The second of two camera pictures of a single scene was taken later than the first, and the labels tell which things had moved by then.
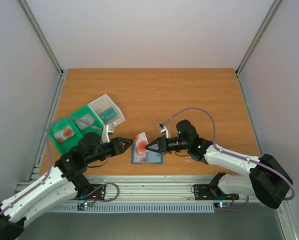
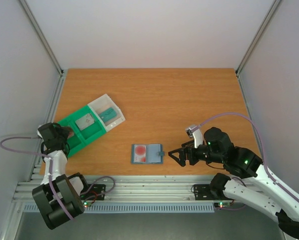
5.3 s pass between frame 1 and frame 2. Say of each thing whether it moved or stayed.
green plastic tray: stayed
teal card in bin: stayed
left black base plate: stayed
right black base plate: stayed
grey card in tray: stayed
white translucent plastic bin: stayed
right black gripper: moved
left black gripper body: moved
